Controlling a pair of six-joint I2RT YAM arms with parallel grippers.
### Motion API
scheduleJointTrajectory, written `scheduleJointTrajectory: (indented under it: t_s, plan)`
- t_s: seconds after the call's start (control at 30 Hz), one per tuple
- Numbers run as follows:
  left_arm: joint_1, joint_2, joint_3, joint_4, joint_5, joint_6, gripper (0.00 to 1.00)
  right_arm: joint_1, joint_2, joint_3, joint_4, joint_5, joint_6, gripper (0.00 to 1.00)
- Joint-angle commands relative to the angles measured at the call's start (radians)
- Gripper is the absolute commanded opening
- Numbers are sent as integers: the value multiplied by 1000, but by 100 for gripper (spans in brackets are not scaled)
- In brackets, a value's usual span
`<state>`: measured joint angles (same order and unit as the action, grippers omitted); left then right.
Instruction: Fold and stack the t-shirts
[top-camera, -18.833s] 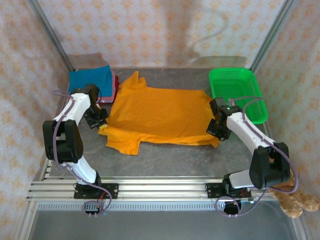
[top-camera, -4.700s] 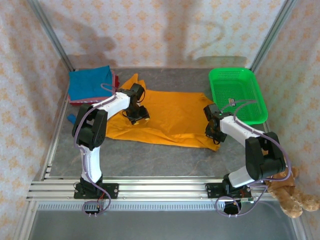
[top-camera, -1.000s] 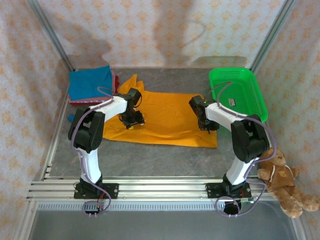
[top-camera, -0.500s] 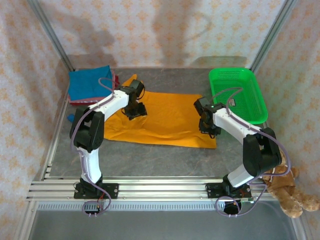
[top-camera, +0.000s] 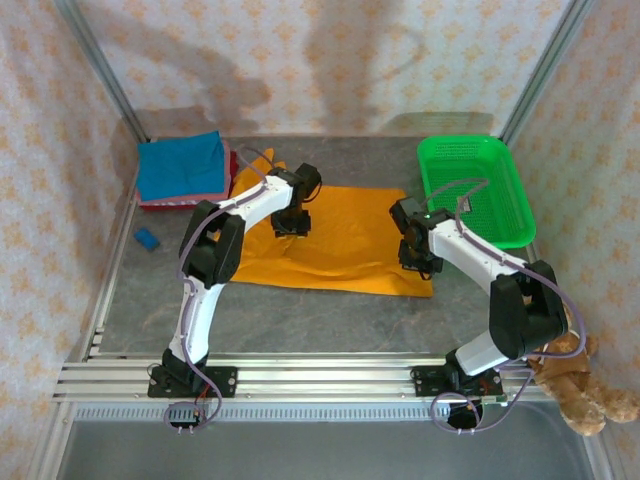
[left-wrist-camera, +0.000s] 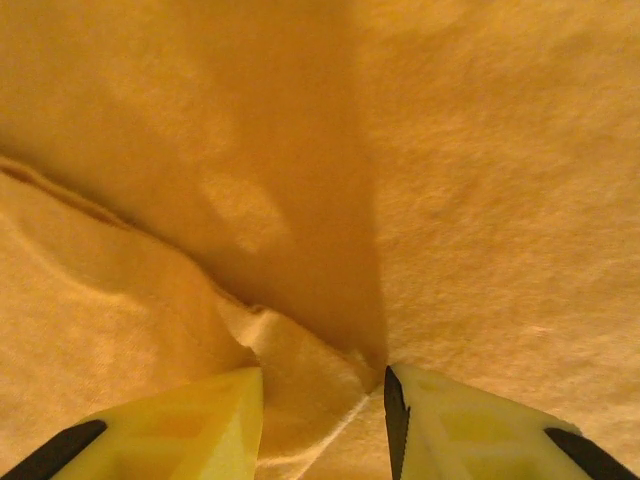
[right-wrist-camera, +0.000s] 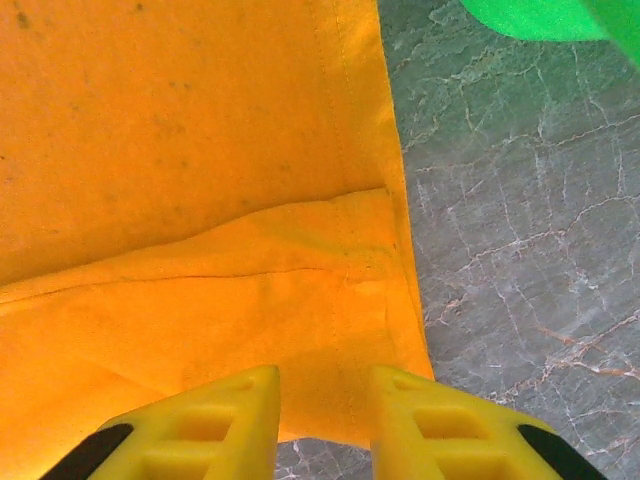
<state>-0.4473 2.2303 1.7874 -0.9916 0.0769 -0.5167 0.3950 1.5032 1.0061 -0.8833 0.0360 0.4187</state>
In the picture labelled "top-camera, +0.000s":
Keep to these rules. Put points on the brown teddy bear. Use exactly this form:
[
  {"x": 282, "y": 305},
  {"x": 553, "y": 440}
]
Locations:
[{"x": 585, "y": 400}]

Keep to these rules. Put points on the aluminium frame post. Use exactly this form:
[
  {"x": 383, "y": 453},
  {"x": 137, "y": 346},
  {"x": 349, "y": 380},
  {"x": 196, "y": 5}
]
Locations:
[
  {"x": 107, "y": 75},
  {"x": 542, "y": 75}
]

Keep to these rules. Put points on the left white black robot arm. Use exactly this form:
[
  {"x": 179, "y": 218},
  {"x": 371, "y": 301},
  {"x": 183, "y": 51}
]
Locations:
[{"x": 195, "y": 320}]

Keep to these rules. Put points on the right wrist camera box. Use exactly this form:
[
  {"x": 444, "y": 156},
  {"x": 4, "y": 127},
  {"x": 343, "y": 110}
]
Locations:
[{"x": 410, "y": 256}]

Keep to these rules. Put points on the green plastic basket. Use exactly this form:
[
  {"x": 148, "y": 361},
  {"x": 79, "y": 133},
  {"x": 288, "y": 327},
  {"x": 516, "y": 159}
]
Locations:
[{"x": 475, "y": 170}]

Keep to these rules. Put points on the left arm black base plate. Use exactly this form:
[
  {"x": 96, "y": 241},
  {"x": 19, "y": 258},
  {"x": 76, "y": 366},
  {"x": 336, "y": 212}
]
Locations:
[{"x": 225, "y": 382}]

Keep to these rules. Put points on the small blue block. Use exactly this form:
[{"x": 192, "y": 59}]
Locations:
[{"x": 147, "y": 239}]

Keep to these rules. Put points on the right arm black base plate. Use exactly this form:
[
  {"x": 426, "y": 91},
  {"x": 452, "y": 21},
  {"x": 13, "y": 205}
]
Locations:
[{"x": 425, "y": 382}]

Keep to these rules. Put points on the small label tag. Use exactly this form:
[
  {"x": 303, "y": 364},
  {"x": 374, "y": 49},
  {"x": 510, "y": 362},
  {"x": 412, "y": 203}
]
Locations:
[{"x": 465, "y": 204}]

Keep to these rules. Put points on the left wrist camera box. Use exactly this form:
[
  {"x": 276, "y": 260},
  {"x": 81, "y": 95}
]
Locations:
[{"x": 283, "y": 227}]

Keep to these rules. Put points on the folded lavender t-shirt white print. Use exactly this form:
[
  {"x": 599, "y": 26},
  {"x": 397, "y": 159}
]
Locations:
[{"x": 172, "y": 201}]

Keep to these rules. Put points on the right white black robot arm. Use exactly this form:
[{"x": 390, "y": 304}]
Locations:
[{"x": 465, "y": 250}]

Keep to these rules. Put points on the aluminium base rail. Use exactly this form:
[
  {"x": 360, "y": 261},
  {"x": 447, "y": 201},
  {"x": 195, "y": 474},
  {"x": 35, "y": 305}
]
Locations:
[{"x": 325, "y": 380}]

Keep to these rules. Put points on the orange t-shirt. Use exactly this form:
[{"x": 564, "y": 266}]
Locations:
[{"x": 350, "y": 240}]

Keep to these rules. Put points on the folded blue t-shirt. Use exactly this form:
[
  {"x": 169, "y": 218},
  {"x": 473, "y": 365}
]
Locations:
[{"x": 175, "y": 165}]

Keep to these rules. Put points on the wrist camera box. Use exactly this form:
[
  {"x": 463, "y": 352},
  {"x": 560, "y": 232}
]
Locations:
[
  {"x": 410, "y": 256},
  {"x": 283, "y": 227}
]

